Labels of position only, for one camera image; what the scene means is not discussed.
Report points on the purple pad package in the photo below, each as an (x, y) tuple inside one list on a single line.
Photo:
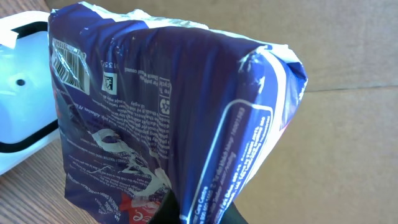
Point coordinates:
[(150, 104)]

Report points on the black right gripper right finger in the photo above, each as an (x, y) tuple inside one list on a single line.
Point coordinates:
[(232, 216)]

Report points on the white barcode scanner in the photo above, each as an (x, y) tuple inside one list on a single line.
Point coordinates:
[(28, 117)]

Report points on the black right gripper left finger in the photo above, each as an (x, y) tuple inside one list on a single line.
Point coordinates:
[(168, 212)]

